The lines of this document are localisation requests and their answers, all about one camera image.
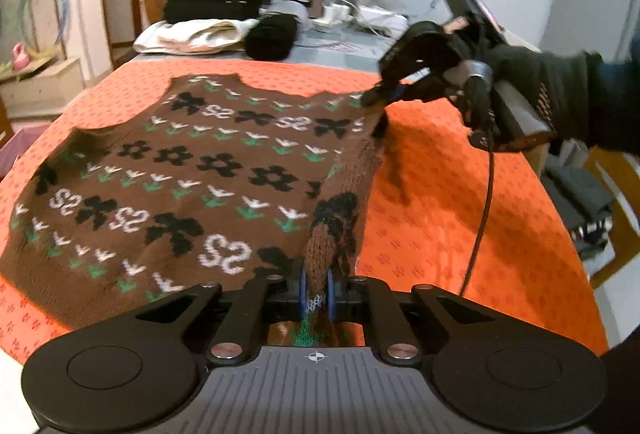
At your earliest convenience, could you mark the orange patterned table cloth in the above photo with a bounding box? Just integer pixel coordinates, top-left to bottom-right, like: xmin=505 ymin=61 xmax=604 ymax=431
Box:
xmin=0 ymin=52 xmax=612 ymax=367

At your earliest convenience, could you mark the white power strip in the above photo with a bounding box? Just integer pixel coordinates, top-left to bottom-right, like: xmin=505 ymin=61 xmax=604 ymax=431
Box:
xmin=320 ymin=0 xmax=410 ymax=34

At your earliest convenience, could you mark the dark grey clothes pile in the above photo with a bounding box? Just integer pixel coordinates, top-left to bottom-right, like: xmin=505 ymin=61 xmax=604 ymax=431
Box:
xmin=544 ymin=159 xmax=615 ymax=257

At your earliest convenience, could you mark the low wooden shelf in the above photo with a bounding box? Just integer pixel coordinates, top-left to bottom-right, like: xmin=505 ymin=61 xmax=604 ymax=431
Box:
xmin=0 ymin=57 xmax=85 ymax=117

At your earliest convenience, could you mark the black knitted garment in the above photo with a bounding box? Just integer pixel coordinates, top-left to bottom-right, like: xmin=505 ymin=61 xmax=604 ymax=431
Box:
xmin=244 ymin=12 xmax=300 ymax=62

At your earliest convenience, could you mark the colourful hula hoop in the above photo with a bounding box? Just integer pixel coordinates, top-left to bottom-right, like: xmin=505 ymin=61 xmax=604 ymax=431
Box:
xmin=16 ymin=0 xmax=72 ymax=56

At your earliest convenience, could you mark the person's right hand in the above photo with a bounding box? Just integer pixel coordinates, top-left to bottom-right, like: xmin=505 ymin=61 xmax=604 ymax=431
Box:
xmin=465 ymin=43 xmax=607 ymax=150

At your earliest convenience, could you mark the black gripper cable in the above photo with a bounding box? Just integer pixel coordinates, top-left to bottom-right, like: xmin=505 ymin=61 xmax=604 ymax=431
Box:
xmin=457 ymin=127 xmax=497 ymax=299

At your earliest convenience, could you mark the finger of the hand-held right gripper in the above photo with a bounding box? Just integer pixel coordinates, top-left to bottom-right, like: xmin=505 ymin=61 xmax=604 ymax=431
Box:
xmin=359 ymin=67 xmax=453 ymax=109
xmin=377 ymin=21 xmax=451 ymax=82

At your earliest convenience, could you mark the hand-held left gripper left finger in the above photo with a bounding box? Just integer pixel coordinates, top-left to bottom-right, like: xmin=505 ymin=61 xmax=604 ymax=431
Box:
xmin=134 ymin=268 xmax=309 ymax=364

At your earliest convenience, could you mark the white folded cloth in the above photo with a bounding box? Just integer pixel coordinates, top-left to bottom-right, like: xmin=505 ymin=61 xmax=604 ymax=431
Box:
xmin=132 ymin=17 xmax=261 ymax=54

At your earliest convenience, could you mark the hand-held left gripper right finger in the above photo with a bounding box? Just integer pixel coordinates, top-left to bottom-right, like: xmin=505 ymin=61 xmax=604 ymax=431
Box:
xmin=325 ymin=269 xmax=502 ymax=363

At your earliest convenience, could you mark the grey-blue patterned cloth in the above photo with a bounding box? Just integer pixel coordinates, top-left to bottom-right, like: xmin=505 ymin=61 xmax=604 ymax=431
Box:
xmin=287 ymin=17 xmax=543 ymax=82

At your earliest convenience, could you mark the brown floral knitted sweater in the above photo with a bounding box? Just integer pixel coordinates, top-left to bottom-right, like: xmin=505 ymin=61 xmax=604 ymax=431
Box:
xmin=0 ymin=73 xmax=391 ymax=349

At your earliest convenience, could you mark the wooden chair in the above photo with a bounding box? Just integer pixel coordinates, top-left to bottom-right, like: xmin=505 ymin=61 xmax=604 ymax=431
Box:
xmin=530 ymin=141 xmax=640 ymax=291

